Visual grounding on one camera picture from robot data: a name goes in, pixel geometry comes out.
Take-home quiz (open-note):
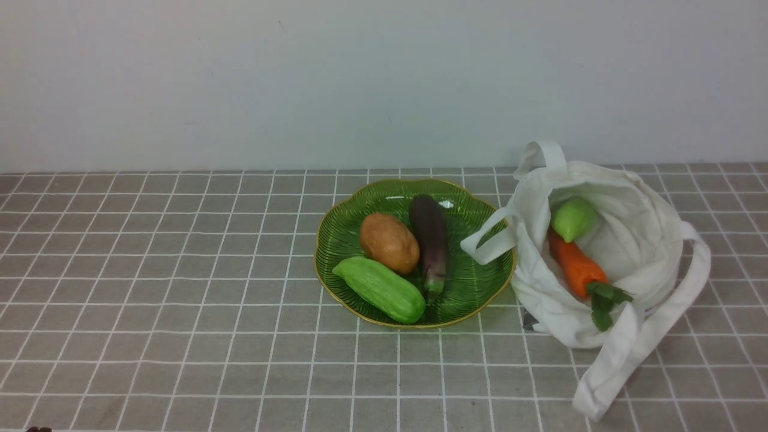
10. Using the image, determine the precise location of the light green loofah gourd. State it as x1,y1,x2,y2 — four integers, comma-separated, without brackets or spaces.
332,256,426,325

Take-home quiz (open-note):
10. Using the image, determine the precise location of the brown potato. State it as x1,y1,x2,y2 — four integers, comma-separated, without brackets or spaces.
359,213,420,275

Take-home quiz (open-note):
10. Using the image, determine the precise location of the white cloth tote bag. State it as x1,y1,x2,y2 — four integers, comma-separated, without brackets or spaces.
461,140,712,421

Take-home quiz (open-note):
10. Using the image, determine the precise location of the light green pepper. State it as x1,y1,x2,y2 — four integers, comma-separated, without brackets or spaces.
550,197,598,243

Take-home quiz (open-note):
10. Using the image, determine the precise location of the dark purple eggplant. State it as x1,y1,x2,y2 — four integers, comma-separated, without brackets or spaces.
409,194,449,305

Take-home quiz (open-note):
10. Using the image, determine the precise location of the green ribbed glass plate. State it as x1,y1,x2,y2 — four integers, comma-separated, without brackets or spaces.
314,178,517,329

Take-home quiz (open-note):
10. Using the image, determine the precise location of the grey checkered tablecloth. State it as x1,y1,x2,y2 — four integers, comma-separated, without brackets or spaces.
1,163,767,431

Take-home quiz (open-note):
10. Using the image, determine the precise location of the orange carrot with leaves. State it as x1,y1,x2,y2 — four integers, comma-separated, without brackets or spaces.
547,229,633,332

